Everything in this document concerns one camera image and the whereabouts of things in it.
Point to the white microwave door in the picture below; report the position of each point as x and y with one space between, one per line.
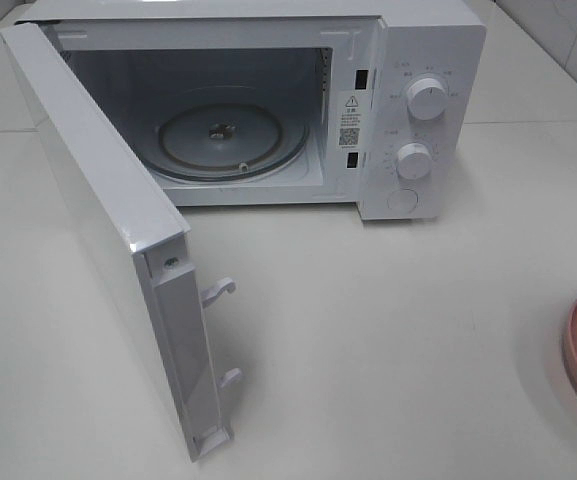
135 237

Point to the white microwave knob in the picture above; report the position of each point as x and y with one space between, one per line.
426 97
413 161

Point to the round white door button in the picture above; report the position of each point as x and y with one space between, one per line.
403 202

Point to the glass microwave turntable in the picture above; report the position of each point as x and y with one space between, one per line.
220 134

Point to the white microwave oven body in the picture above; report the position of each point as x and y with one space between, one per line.
346 62

